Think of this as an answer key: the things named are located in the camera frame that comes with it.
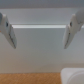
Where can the white cabinet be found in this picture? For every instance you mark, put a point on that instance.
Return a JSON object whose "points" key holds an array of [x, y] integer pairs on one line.
{"points": [[40, 40]]}

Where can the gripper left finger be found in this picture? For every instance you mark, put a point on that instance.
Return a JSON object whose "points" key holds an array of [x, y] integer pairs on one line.
{"points": [[9, 32]]}

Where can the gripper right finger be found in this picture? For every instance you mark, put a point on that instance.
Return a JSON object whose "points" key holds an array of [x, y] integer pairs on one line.
{"points": [[70, 33]]}

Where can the white plastic box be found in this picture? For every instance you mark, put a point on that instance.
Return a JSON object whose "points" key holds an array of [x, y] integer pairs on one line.
{"points": [[72, 76]]}

